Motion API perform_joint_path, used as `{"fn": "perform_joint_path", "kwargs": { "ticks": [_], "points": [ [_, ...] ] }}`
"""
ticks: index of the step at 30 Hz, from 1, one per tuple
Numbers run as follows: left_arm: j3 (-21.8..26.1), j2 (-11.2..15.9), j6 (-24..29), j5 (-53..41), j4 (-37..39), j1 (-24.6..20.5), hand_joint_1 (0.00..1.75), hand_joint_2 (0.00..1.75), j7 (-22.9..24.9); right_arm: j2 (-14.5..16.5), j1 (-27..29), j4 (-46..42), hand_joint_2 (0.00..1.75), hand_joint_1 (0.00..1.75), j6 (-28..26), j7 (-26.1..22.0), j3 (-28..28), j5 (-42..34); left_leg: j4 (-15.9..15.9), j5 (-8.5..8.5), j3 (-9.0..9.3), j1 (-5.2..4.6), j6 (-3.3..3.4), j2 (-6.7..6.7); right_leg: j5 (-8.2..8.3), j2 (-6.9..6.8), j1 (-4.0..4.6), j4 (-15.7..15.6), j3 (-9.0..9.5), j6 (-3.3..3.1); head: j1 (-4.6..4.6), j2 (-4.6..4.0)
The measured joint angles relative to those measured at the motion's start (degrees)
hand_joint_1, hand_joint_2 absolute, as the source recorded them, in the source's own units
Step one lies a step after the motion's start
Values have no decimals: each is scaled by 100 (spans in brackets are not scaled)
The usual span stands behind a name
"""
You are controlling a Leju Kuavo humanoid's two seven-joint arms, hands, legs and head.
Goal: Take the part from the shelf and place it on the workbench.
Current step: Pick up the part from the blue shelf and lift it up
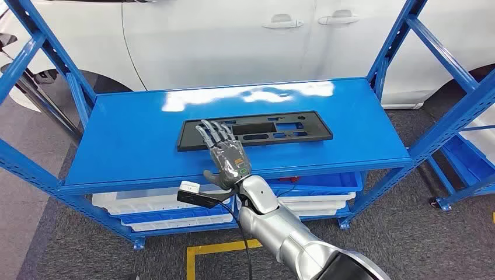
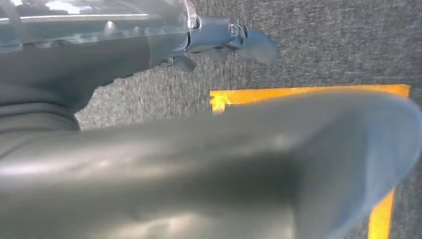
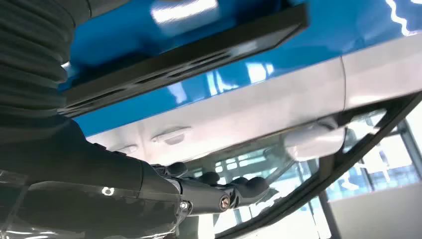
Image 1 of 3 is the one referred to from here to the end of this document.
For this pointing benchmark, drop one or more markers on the black plastic panel part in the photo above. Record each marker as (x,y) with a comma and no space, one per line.
(317,129)

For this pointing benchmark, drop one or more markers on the clear white plastic bin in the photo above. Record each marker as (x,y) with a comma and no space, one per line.
(147,201)

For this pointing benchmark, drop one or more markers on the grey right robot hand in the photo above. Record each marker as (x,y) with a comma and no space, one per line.
(230,162)

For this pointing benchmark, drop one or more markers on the blue metal shelf rack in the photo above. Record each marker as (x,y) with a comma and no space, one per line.
(464,162)
(154,135)

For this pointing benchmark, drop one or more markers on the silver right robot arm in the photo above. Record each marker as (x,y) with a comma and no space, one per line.
(278,228)

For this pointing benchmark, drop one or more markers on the red object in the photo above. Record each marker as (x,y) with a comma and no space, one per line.
(289,179)

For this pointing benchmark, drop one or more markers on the white car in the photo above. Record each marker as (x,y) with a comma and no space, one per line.
(212,38)

